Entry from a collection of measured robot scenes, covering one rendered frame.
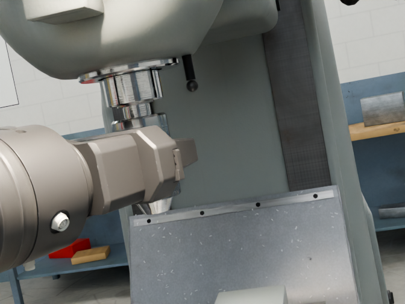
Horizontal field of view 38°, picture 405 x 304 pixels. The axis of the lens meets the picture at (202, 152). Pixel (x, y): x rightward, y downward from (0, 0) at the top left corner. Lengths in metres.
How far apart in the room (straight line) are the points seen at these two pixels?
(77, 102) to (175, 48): 4.62
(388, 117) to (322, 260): 3.38
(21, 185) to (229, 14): 0.31
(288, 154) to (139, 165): 0.45
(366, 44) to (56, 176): 4.39
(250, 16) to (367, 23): 4.14
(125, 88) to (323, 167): 0.44
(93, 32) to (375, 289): 0.65
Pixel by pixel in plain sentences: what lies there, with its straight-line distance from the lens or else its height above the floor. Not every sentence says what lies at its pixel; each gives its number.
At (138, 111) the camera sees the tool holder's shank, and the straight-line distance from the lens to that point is 0.48.
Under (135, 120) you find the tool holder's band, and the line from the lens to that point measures 0.47.
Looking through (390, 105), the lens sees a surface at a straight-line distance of 4.17.
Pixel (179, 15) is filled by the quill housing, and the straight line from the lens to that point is 0.42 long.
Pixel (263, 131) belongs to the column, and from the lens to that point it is 0.85.
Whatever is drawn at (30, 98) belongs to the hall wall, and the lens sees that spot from 5.23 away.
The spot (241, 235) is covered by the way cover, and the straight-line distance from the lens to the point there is 0.85.
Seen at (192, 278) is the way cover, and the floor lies 1.02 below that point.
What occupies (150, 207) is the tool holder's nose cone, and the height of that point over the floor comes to 1.19.
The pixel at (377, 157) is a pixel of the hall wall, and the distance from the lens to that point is 4.73.
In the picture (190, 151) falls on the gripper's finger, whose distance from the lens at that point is 0.49.
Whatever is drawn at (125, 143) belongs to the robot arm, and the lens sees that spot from 0.42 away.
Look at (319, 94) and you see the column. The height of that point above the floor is 1.25.
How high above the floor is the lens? 1.27
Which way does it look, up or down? 5 degrees down
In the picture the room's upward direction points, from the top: 11 degrees counter-clockwise
